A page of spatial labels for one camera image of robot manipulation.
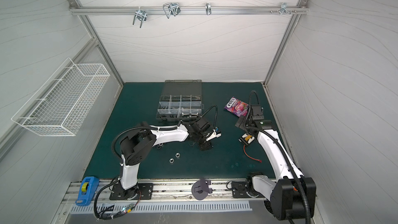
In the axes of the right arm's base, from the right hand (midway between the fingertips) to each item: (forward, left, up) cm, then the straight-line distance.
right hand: (250, 122), depth 83 cm
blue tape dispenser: (-34, +78, -8) cm, 85 cm away
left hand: (-8, +20, -12) cm, 25 cm away
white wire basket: (-8, +89, +20) cm, 92 cm away
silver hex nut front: (-19, +42, -12) cm, 48 cm away
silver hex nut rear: (-16, +39, -11) cm, 44 cm away
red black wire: (-16, -6, -14) cm, 22 cm away
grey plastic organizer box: (+22, +44, -10) cm, 50 cm away
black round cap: (-32, +25, -11) cm, 42 cm away
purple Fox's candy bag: (+18, +4, -11) cm, 21 cm away
